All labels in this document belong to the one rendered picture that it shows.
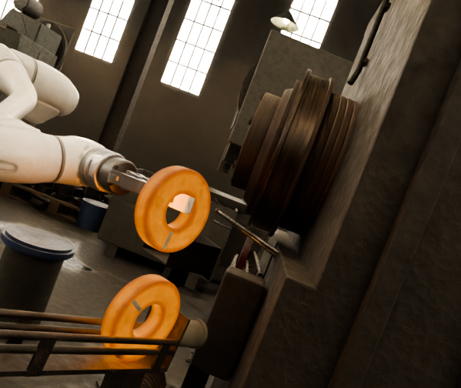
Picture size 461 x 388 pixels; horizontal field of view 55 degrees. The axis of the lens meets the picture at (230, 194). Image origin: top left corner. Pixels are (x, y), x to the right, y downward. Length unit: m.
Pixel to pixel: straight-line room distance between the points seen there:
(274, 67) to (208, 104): 7.66
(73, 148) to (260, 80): 3.05
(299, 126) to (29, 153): 0.58
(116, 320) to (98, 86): 11.65
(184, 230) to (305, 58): 3.31
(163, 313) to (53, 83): 0.92
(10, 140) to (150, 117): 10.87
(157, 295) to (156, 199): 0.17
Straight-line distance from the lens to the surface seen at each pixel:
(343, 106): 1.17
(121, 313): 0.78
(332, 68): 4.07
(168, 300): 0.84
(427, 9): 0.89
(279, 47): 4.01
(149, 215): 0.76
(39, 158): 0.95
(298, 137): 1.05
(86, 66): 12.56
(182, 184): 0.78
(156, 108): 11.77
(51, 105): 1.56
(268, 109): 1.17
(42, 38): 8.97
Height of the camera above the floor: 1.00
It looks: 2 degrees down
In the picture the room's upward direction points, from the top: 21 degrees clockwise
